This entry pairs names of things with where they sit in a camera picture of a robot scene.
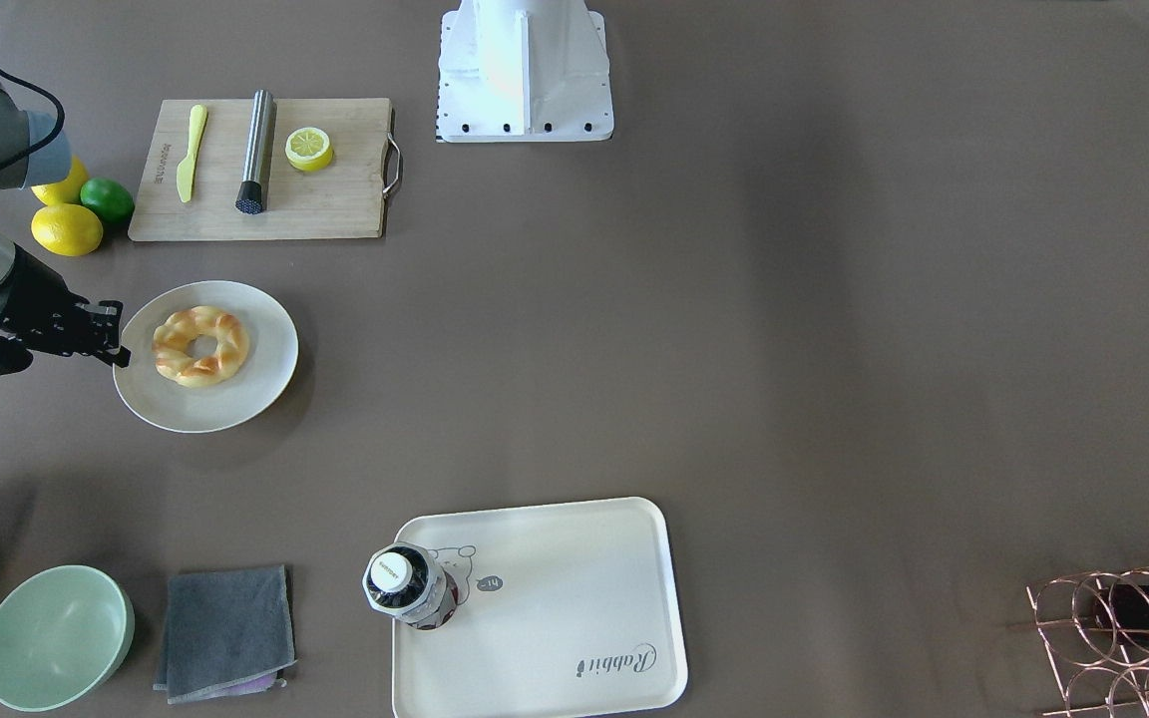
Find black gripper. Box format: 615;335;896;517
0;249;132;376

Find glazed twisted donut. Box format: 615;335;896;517
152;304;250;388

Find cream round plate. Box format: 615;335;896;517
113;280;299;433

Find cream rectangular tray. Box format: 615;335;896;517
392;497;689;717

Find yellow lemon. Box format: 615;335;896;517
31;155;90;207
31;203;105;257

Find green lime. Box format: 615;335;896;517
79;178;136;226

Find yellow plastic knife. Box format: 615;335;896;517
175;105;209;203

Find steel cylindrical grater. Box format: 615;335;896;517
236;88;275;216

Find half lemon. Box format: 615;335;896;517
284;128;334;173

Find wooden cutting board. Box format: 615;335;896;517
128;96;400;242

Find mint green bowl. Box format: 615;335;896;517
0;564;134;712

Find grey folded cloth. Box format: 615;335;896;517
154;564;296;704

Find dark tea bottle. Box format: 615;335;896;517
361;541;460;630

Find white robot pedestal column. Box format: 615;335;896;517
435;1;614;142

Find copper wire bottle rack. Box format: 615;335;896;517
1026;566;1149;717

